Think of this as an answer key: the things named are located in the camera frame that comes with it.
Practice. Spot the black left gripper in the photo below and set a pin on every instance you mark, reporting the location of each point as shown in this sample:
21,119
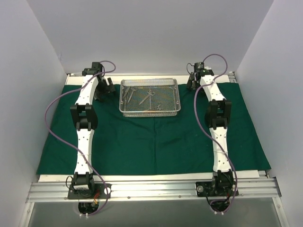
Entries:
105,87

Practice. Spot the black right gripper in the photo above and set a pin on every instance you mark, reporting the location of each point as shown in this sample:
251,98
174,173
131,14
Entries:
192,82

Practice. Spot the metal mesh instrument tray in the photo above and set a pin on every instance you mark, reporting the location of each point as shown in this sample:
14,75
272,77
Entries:
166,93

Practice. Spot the green surgical cloth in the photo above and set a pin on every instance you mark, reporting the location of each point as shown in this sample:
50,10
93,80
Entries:
152,145

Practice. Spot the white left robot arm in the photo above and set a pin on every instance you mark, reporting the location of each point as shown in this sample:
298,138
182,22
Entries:
85,121

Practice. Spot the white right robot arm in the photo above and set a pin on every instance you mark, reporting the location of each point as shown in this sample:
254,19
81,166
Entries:
217,119

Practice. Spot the silver forceps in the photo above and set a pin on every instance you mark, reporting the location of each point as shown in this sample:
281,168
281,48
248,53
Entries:
127,96

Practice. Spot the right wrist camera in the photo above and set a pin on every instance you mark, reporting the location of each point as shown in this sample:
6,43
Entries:
199,66

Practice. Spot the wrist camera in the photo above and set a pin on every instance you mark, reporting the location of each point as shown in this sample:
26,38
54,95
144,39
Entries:
97,66
199,66

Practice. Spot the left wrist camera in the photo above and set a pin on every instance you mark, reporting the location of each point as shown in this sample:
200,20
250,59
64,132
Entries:
97,66

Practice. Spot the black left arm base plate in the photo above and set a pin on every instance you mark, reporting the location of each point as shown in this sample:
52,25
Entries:
98,191

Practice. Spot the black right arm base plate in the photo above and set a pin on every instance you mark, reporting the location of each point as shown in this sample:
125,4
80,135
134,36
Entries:
214,189

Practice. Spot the aluminium frame rail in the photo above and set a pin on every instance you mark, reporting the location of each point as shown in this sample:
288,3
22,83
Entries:
155,190

